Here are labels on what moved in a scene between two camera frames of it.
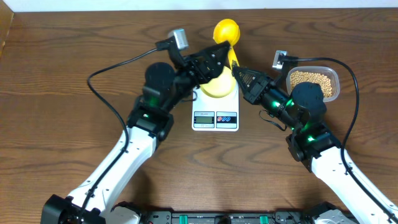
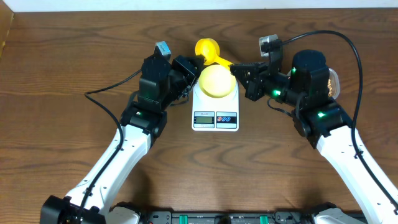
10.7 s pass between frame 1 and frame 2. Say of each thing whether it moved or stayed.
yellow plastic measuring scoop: moved
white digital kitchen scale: stayed
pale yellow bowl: stayed
